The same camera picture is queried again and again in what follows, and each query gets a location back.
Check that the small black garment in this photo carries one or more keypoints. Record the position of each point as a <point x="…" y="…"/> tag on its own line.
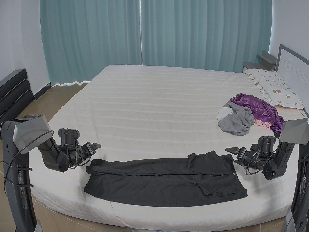
<point x="277" y="134"/>

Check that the white garment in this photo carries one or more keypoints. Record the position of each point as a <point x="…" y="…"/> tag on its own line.
<point x="223" y="112"/>

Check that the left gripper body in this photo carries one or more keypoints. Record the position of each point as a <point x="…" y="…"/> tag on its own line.
<point x="80" y="156"/>

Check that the bed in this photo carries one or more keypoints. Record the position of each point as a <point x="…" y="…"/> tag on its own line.
<point x="157" y="100"/>

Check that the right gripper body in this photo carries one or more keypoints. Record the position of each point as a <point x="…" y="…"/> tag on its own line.
<point x="249" y="161"/>

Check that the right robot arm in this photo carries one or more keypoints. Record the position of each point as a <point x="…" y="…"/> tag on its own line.
<point x="282" y="158"/>

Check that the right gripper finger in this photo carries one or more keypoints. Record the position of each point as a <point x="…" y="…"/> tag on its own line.
<point x="240" y="164"/>
<point x="232" y="150"/>

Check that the black chest of drawers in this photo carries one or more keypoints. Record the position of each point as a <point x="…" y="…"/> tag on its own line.
<point x="14" y="90"/>

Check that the white printed pillow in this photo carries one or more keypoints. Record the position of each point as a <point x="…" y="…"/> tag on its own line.
<point x="275" y="86"/>

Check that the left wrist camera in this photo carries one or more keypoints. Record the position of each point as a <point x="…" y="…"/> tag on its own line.
<point x="90" y="148"/>

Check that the pink garment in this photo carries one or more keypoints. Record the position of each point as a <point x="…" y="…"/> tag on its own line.
<point x="262" y="124"/>

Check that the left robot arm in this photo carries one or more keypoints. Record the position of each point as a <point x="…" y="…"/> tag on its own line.
<point x="14" y="158"/>

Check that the blue-green curtain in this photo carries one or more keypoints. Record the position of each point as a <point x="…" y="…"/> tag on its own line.
<point x="205" y="28"/>
<point x="91" y="32"/>

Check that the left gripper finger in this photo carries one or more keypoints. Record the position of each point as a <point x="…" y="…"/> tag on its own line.
<point x="97" y="146"/>

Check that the purple satin garment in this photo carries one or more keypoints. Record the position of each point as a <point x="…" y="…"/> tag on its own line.
<point x="260" y="107"/>

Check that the grey bedside table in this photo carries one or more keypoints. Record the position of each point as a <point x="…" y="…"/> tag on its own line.
<point x="262" y="61"/>

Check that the black T-shirt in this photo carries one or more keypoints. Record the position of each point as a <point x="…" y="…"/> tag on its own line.
<point x="164" y="185"/>

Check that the grey garment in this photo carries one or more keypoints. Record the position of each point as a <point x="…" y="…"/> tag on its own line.
<point x="237" y="122"/>

